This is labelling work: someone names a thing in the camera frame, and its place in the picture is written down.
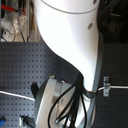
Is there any white box with red label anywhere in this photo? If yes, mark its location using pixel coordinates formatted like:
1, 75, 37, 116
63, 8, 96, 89
2, 31, 14, 42

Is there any white cable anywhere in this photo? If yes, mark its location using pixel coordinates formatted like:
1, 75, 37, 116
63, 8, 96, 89
0, 85, 128, 102

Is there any blue object at edge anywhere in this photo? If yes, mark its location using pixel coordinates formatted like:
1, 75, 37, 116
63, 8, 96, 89
0, 117, 5, 126

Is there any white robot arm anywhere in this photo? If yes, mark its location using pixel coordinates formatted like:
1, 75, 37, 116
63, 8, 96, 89
34, 0, 103, 128

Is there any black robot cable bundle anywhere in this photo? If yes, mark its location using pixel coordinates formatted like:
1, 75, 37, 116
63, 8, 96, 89
47, 73, 98, 128

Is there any clear plastic bag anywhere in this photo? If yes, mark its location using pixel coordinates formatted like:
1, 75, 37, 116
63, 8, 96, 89
12, 13, 27, 34

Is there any metal cable clip bracket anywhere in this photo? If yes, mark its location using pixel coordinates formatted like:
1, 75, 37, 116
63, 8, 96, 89
103, 76, 111, 97

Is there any small metal connector block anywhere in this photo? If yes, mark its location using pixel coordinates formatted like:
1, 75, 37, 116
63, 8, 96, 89
19, 116, 28, 127

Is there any red tool on shelf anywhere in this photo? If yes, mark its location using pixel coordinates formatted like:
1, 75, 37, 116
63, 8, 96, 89
0, 3, 27, 16

